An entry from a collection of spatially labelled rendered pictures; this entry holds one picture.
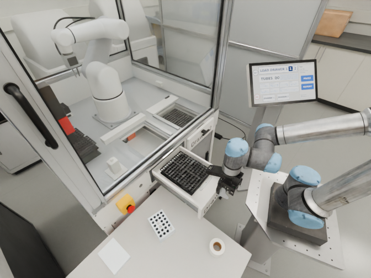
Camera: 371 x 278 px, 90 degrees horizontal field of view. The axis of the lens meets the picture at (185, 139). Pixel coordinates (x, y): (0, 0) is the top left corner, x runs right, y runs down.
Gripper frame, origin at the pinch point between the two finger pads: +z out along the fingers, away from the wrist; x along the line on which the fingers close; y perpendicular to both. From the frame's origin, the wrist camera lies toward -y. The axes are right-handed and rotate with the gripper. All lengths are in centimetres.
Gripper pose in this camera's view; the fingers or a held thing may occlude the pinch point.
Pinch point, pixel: (220, 191)
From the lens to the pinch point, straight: 96.5
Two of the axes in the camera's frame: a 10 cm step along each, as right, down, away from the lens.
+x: 6.3, -5.4, 5.5
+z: 0.1, 7.2, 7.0
